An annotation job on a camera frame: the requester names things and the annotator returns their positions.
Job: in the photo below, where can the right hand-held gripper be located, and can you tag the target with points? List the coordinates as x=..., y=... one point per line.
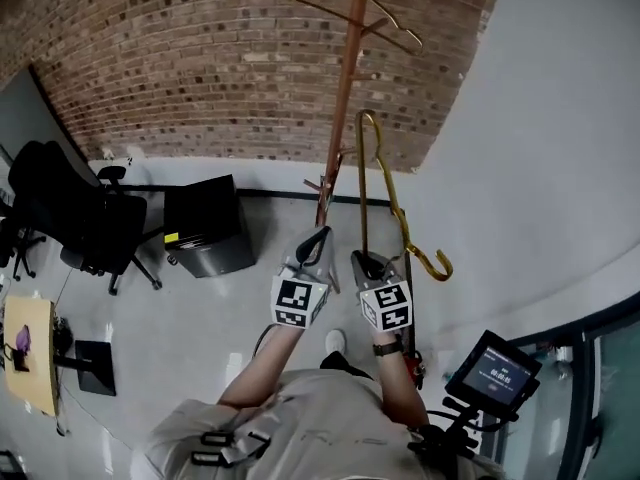
x=387, y=305

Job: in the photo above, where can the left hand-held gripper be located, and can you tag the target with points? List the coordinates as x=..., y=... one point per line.
x=295, y=300

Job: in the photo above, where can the gold metal clothes hanger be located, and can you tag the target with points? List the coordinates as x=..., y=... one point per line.
x=395, y=22
x=362, y=183

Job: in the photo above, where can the brown wooden coat rack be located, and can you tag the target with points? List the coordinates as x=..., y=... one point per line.
x=345, y=93

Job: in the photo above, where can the person's left forearm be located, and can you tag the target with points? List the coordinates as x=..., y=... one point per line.
x=260, y=368

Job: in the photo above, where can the person's right forearm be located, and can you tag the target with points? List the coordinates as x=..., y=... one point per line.
x=397, y=383

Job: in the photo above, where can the black thin pole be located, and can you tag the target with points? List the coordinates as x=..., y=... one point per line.
x=410, y=298

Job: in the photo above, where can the black wristwatch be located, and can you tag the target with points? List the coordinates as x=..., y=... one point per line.
x=387, y=349

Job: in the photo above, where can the person's white shoe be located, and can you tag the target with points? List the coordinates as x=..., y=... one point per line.
x=335, y=342

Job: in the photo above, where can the person's black trouser leg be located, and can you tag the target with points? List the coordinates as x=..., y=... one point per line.
x=345, y=365

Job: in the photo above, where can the red object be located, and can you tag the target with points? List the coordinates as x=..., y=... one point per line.
x=411, y=368

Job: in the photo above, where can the black cabinet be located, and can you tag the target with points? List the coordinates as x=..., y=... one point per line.
x=207, y=223

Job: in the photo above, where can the black mounted display screen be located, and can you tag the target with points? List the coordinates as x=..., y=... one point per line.
x=497, y=375

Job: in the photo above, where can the person's beige shirt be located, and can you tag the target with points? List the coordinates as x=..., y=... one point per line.
x=320, y=428

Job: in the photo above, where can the black office chair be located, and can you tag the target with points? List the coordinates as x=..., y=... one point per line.
x=75, y=208

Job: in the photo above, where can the black flat stand base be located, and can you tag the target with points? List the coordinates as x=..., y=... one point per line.
x=95, y=368

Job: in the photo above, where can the black wheeled chair base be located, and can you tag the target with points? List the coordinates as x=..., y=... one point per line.
x=22, y=248

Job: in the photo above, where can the purple object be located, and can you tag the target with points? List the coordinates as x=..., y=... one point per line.
x=23, y=339

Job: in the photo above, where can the light wooden table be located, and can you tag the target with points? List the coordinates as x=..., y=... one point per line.
x=35, y=383

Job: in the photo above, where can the glass door with dark frame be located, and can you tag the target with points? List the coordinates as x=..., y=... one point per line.
x=615, y=393

